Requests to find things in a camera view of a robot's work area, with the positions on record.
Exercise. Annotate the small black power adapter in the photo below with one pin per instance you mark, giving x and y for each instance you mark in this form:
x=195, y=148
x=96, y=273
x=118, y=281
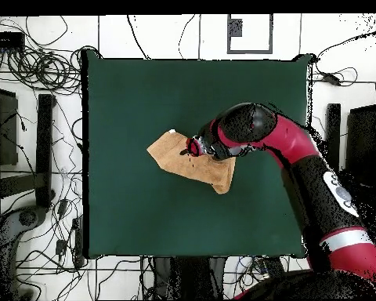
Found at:
x=61, y=247

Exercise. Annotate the black monitor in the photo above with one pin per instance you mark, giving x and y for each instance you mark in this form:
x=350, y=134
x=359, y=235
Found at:
x=3, y=125

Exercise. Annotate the grey chair base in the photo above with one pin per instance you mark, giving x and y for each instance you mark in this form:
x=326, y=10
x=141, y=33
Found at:
x=9, y=225

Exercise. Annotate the long black bar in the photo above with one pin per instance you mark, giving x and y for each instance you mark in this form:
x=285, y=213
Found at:
x=44, y=150

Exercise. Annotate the dark green table cloth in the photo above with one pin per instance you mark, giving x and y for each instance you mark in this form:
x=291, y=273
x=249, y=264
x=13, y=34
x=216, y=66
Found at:
x=128, y=219

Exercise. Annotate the large black case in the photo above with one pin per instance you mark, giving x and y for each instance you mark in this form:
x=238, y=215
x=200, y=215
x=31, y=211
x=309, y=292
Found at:
x=362, y=144

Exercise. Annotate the flat black box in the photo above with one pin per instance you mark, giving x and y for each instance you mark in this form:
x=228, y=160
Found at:
x=6, y=40

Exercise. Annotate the dark grey square frame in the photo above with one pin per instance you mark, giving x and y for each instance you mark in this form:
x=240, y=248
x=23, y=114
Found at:
x=235, y=28

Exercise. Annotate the black inline power adapter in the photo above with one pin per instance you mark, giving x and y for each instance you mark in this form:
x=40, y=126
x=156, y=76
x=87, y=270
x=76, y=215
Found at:
x=331, y=79

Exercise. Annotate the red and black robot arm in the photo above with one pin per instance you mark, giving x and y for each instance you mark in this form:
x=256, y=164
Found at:
x=288, y=141

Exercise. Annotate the black power strip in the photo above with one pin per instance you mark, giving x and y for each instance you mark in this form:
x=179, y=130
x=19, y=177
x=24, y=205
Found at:
x=78, y=238

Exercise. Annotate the tan terry towel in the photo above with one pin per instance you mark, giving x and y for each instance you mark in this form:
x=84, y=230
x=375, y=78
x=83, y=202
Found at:
x=175, y=160

